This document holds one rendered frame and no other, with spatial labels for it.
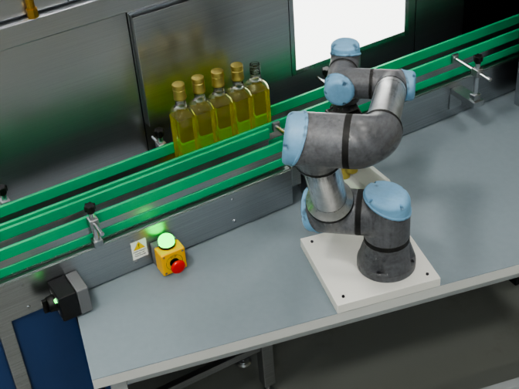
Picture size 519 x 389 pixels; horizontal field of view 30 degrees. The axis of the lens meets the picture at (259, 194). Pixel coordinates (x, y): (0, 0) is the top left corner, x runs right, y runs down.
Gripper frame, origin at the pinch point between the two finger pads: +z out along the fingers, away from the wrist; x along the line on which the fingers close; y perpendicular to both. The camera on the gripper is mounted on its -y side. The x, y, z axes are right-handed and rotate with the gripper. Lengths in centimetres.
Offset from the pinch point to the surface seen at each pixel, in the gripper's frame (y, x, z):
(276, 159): 12.7, 16.1, 0.6
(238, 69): 24.1, 19.9, -23.7
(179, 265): 0, 54, 11
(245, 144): 19.6, 22.0, -2.6
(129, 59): 40, 44, -27
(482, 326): -1, -53, 92
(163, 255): 3, 56, 9
